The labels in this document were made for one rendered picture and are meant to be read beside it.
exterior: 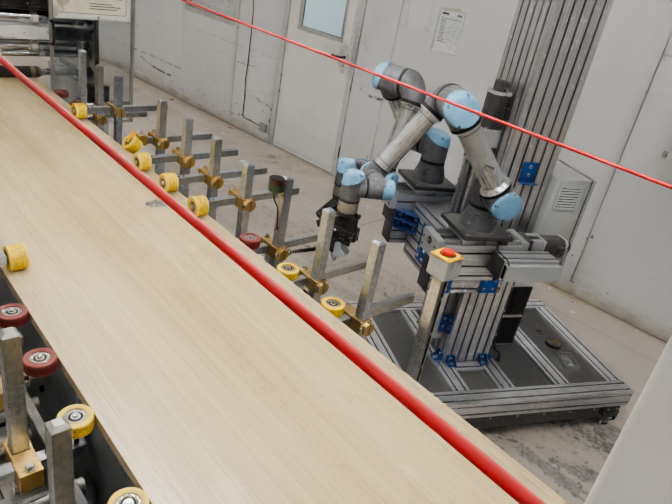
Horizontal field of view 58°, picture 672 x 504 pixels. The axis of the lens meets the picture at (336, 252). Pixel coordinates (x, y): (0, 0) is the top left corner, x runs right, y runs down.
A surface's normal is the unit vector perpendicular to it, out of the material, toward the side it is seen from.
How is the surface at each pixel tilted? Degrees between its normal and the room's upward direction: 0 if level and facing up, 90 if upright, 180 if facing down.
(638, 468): 90
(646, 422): 90
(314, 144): 90
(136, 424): 0
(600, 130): 90
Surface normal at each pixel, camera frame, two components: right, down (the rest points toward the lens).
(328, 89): -0.68, 0.22
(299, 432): 0.17, -0.88
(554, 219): 0.28, 0.48
